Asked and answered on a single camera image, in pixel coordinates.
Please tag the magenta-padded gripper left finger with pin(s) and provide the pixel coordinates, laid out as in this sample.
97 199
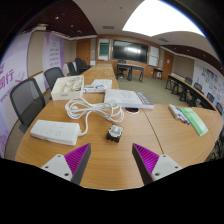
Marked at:
60 164

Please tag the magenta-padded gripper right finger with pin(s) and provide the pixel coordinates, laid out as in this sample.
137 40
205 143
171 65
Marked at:
160 165

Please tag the black and silver charger block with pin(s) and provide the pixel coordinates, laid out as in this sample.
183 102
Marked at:
115 133

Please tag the white power strip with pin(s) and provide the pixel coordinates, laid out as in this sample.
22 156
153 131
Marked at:
53 131

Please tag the white pack of markers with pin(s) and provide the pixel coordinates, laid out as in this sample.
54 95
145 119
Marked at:
176 112

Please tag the green booklet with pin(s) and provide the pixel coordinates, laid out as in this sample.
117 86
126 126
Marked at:
195 121

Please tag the dark round table disc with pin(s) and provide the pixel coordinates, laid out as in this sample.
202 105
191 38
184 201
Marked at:
131 110

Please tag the open white box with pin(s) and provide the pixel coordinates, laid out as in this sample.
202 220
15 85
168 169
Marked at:
65 95

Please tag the large black mesh office chair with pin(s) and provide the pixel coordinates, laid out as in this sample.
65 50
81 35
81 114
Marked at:
25 100

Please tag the white book with dark spine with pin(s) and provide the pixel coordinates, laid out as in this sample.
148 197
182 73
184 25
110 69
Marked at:
126 98

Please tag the long curved wooden table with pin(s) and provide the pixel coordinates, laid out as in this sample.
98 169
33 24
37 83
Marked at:
186 86

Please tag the row of black chairs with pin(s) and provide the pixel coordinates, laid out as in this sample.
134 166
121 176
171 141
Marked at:
200 87

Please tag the white printed paper sheet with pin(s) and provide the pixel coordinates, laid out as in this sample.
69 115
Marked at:
102 82

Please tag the small dark side table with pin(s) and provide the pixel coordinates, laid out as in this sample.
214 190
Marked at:
158 70

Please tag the group of black office chairs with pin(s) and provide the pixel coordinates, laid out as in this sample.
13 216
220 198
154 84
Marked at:
78 66

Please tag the brown wooden door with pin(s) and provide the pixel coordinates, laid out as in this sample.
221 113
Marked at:
168 63
83 51

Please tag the dark wooden desk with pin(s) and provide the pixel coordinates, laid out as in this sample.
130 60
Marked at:
130 66

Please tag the green and white board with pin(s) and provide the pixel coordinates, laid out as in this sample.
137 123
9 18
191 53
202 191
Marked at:
104 49

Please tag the bright ceiling light panel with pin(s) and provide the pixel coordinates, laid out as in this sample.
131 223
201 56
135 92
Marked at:
160 18

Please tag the colourful wall poster display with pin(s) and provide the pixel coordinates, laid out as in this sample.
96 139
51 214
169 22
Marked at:
210 83

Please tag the large purple wall banner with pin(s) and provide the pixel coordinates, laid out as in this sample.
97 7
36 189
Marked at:
11 76

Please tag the white wall board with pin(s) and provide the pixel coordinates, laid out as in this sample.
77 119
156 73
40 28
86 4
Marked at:
153 55

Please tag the narrow purple wall banner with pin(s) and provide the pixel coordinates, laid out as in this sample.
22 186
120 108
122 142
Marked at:
52 53

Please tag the black wall display screen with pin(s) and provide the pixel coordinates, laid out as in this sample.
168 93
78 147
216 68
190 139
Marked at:
130 51

